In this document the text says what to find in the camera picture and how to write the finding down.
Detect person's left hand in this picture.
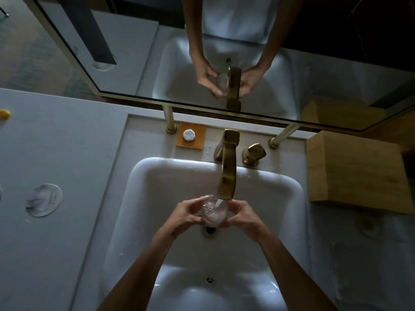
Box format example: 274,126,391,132
162,194,211,239

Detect person's right hand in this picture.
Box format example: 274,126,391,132
220,199,270,242

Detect clear drinking glass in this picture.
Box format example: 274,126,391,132
356,213,383,237
201,194,229,228

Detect gold faucet handle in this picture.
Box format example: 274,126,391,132
241,143,267,167

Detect person's right forearm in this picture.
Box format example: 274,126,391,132
256,231,339,311

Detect person's left forearm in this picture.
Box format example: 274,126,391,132
97,229,182,311

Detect white ceramic sink basin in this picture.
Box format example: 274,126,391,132
100,157,309,311

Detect gold faucet spout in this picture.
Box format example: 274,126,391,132
214,128,240,201

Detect orange soap dish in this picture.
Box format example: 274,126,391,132
176,122,207,150

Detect wooden box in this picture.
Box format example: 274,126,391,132
306,130,415,215

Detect white folded towel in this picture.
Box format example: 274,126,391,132
329,239,415,311

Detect round paper coaster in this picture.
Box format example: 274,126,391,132
25,184,63,218

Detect gold framed mirror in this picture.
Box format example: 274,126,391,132
21,0,415,133

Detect gold mirror support post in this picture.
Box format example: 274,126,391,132
162,105,178,134
268,124,300,150

